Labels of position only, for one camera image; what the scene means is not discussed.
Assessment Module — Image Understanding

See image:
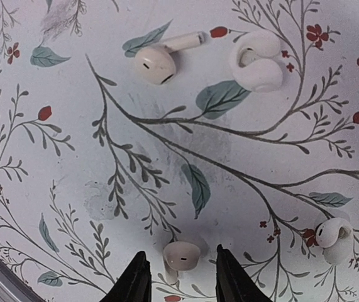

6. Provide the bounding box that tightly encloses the white clip earbud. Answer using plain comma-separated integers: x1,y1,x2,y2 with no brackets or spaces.
229,30,283,92
315,217,354,266

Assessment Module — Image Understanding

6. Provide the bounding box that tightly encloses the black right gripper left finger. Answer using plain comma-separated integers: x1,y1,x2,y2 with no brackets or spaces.
100,251,151,302

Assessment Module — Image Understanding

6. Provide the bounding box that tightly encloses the white stem earbud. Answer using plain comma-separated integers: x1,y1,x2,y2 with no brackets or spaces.
162,241,201,285
134,31,204,86

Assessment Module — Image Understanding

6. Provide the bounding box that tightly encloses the white clip earbud far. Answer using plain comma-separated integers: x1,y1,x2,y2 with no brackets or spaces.
229,30,283,92

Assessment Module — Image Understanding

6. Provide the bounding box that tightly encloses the white clip earbud near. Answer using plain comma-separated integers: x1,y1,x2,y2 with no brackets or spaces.
315,217,354,266

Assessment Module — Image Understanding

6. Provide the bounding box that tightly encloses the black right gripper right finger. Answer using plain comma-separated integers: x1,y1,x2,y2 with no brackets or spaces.
216,244,271,302

